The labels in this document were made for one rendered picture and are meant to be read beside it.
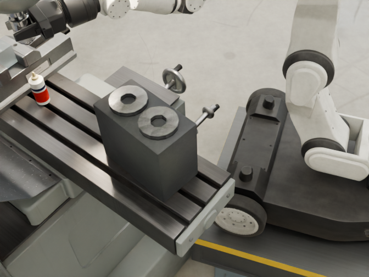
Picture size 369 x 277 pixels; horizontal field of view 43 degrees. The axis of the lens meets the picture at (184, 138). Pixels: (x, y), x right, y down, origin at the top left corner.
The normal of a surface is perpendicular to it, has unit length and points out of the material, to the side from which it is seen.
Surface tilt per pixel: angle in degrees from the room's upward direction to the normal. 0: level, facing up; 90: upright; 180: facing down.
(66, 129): 0
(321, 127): 90
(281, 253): 0
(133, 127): 0
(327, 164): 90
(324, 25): 90
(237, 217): 90
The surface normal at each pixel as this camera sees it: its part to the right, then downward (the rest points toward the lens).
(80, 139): -0.04, -0.65
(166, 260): 0.72, 0.18
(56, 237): 0.79, 0.45
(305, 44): -0.32, 0.73
